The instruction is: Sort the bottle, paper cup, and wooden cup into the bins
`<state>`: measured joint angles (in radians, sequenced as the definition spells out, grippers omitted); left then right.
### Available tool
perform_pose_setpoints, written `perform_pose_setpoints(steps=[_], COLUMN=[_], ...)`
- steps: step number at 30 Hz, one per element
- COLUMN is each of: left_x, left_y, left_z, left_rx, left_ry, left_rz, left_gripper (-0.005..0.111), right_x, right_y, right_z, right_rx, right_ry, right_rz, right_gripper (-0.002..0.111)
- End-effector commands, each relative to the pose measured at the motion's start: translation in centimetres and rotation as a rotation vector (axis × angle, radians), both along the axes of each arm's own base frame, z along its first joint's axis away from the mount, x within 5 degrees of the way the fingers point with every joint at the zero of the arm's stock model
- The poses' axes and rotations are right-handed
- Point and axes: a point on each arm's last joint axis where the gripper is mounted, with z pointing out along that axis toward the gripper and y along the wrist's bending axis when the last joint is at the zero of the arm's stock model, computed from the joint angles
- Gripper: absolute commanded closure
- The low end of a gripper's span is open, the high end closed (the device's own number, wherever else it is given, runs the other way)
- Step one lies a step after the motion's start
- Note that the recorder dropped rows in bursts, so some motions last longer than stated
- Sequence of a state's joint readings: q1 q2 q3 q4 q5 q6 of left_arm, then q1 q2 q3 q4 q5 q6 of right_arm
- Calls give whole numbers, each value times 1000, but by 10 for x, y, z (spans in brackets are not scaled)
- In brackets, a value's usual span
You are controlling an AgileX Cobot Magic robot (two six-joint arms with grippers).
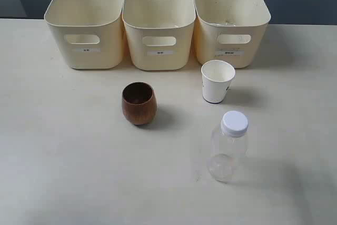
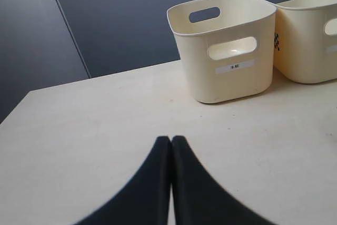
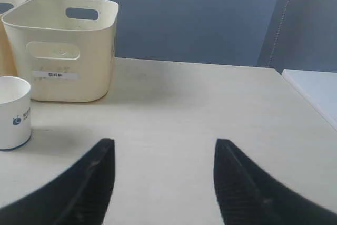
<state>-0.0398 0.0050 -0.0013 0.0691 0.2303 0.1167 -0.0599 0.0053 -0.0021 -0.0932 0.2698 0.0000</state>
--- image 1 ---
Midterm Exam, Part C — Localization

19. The brown wooden cup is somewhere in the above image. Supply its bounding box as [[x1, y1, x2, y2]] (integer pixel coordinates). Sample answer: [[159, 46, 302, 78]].
[[122, 82, 157, 125]]

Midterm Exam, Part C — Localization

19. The white paper cup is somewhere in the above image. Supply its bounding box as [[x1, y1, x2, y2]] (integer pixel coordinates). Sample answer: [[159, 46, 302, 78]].
[[201, 60, 236, 104]]

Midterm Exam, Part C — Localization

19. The clear plastic bottle white cap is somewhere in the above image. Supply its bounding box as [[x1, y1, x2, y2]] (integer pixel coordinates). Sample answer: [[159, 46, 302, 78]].
[[206, 111, 249, 182]]

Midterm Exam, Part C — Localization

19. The middle cream plastic bin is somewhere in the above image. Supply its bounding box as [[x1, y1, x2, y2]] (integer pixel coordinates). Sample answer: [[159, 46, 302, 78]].
[[122, 0, 196, 71]]

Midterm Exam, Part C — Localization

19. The cream plastic bin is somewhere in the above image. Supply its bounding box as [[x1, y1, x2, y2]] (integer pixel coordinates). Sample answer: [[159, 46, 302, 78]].
[[193, 0, 271, 68], [122, 0, 196, 71], [44, 0, 124, 70]]

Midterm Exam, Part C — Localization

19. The right cream plastic bin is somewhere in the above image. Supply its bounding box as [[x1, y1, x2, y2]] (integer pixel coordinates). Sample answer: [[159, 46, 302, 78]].
[[193, 0, 271, 68]]

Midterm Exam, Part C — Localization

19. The left cream plastic bin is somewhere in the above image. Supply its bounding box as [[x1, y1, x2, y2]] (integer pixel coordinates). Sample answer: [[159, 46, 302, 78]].
[[44, 0, 124, 70]]

